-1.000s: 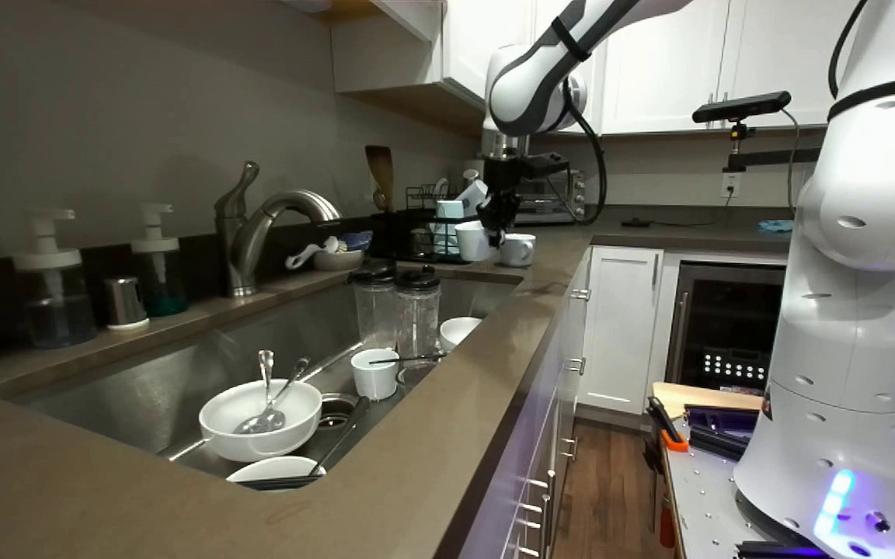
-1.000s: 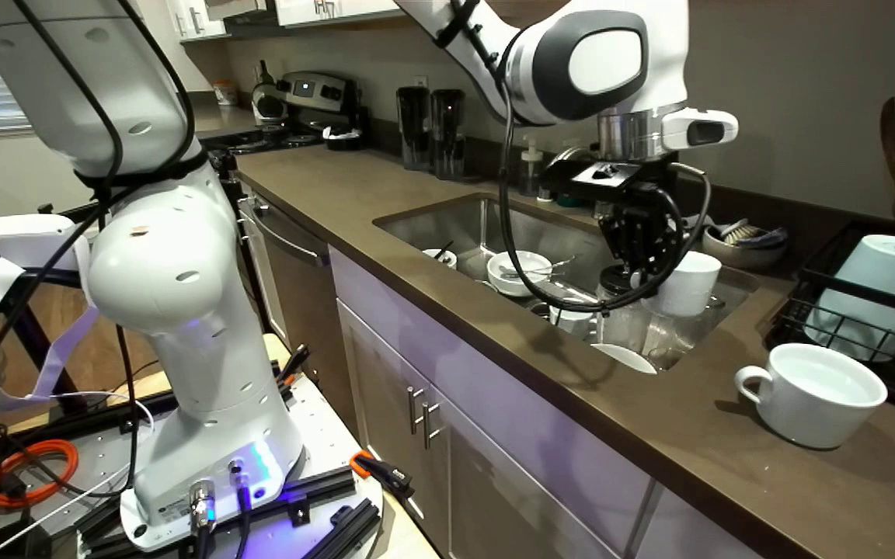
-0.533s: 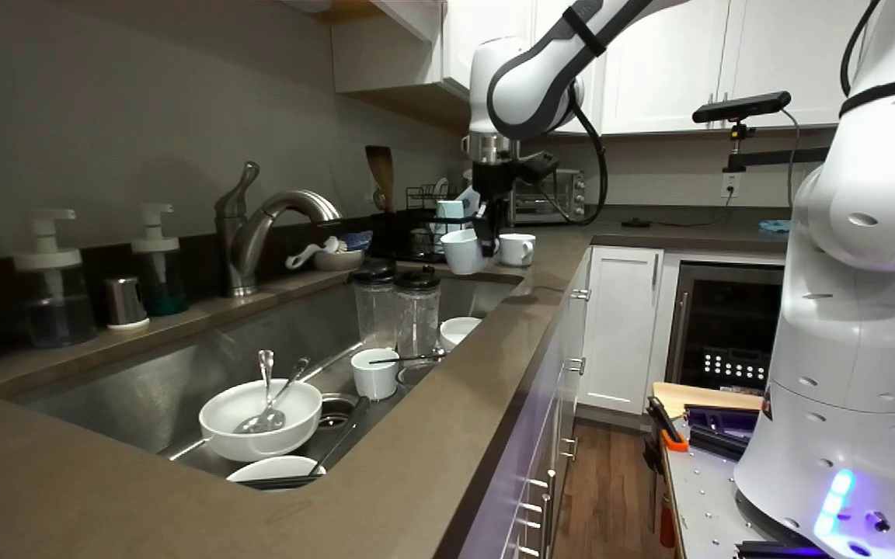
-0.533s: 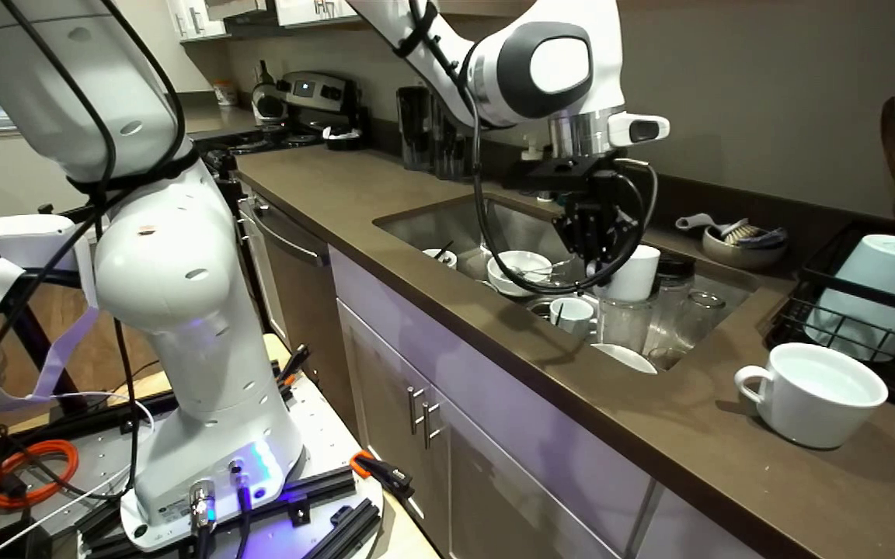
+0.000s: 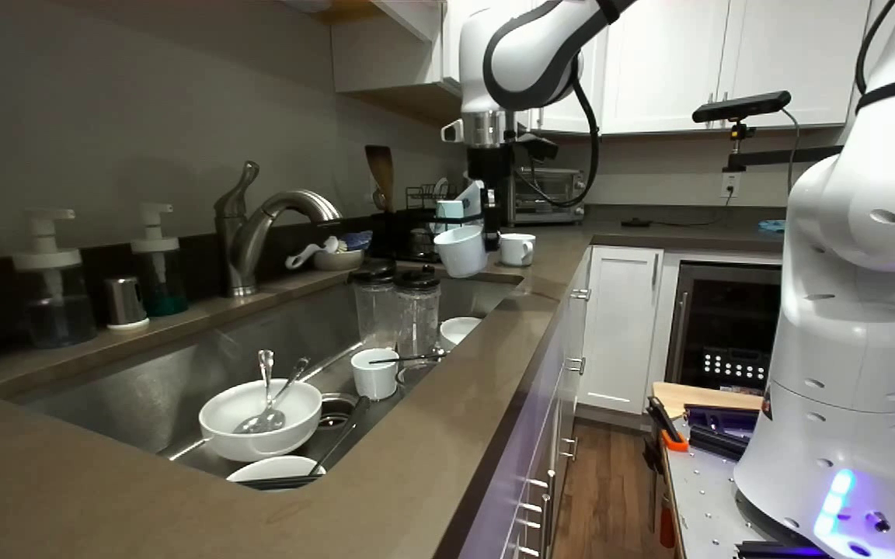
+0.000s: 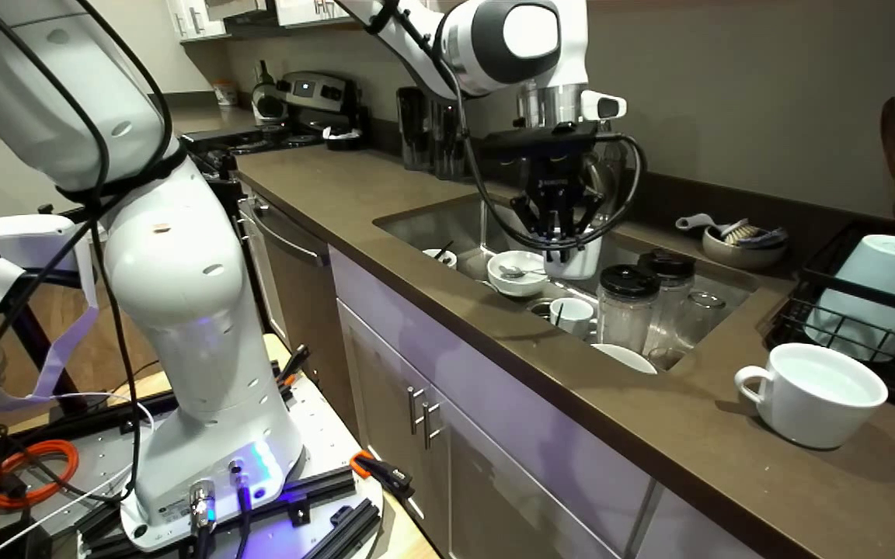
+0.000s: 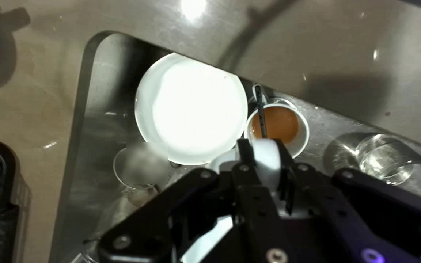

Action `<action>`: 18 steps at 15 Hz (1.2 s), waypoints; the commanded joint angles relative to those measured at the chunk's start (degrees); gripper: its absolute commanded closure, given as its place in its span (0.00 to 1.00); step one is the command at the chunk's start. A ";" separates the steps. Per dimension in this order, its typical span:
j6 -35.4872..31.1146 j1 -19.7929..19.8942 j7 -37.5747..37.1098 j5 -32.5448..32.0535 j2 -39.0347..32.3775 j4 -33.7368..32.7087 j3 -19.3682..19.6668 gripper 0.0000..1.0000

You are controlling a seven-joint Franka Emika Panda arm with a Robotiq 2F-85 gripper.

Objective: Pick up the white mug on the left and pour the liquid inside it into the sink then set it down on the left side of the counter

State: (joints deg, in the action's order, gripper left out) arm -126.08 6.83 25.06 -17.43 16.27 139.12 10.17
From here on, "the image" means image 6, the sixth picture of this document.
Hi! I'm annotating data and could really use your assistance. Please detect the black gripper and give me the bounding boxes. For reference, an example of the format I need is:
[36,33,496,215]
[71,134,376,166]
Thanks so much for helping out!
[512,153,603,256]

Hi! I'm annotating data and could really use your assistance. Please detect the stainless steel sink basin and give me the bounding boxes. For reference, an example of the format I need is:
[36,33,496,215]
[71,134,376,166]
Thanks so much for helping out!
[369,194,775,380]

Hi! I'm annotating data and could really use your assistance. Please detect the pale counter cabinet front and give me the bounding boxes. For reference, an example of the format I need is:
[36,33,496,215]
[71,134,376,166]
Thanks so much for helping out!
[327,246,784,559]

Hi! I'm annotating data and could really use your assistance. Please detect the brushed steel faucet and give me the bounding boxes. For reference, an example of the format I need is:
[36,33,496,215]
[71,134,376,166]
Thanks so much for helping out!
[591,143,641,215]

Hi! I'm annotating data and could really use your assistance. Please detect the small white cup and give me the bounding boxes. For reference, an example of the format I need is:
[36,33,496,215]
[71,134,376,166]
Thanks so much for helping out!
[548,294,599,341]

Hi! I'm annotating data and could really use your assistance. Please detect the clear jar black lid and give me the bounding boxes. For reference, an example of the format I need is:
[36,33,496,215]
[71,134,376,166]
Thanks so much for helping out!
[595,263,664,356]
[636,248,699,336]

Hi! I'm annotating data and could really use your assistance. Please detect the white plate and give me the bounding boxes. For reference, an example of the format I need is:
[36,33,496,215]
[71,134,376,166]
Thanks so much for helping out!
[420,246,462,273]

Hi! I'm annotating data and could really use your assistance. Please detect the white dish brush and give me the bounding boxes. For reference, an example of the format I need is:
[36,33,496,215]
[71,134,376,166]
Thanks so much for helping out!
[673,209,751,238]

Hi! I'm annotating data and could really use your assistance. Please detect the white shallow bowl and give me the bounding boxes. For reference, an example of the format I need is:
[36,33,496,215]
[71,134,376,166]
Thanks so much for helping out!
[591,338,661,380]

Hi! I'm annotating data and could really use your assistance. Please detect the black cylinder canister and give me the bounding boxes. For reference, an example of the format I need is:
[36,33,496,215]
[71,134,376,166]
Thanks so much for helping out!
[428,88,471,180]
[395,85,436,175]

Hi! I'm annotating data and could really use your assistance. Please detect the clear glass jar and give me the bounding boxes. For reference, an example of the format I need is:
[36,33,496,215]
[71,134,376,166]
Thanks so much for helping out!
[675,285,734,349]

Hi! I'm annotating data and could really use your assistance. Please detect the grey sponge bowl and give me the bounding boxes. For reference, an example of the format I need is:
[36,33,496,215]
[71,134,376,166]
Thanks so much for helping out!
[699,219,792,273]

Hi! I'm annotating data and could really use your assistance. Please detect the stainless dishwasher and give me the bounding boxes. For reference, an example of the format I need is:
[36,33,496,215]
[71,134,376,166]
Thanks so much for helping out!
[236,183,362,422]

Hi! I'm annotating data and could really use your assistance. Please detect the grey black countertop appliance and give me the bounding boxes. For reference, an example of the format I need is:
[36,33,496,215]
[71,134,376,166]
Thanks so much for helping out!
[246,58,372,155]

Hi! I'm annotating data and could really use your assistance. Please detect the orange black clamp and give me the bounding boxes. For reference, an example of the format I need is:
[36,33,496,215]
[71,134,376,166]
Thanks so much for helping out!
[349,447,422,508]
[273,341,316,394]

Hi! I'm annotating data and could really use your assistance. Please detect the robot mounting table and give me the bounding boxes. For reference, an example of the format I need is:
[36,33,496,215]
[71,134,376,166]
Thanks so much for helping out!
[0,371,388,559]

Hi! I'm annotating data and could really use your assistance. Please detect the pale teal cup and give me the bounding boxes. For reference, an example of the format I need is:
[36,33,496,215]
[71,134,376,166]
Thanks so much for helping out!
[806,234,895,364]

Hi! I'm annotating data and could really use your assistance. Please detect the black aluminium rails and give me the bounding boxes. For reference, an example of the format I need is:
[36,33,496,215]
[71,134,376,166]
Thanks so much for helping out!
[78,464,386,559]

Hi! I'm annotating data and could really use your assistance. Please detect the white box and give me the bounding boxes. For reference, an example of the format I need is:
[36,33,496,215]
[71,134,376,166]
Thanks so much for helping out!
[0,210,83,281]

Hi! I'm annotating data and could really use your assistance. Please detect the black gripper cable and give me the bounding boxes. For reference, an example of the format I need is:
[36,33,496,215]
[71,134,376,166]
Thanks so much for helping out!
[459,0,651,258]

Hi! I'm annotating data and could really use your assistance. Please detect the steel cabinet handles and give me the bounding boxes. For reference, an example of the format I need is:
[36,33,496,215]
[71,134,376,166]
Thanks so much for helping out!
[400,383,449,452]

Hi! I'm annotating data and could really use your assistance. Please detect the black wire dish rack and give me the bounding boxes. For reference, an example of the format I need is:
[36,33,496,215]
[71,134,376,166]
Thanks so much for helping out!
[768,221,895,425]

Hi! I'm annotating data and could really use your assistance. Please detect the black arm base cables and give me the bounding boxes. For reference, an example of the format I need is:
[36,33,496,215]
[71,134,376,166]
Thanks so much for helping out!
[0,0,192,499]

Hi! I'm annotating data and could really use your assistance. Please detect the orange cable loop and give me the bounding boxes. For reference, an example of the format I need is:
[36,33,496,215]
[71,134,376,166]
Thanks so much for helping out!
[0,434,83,512]

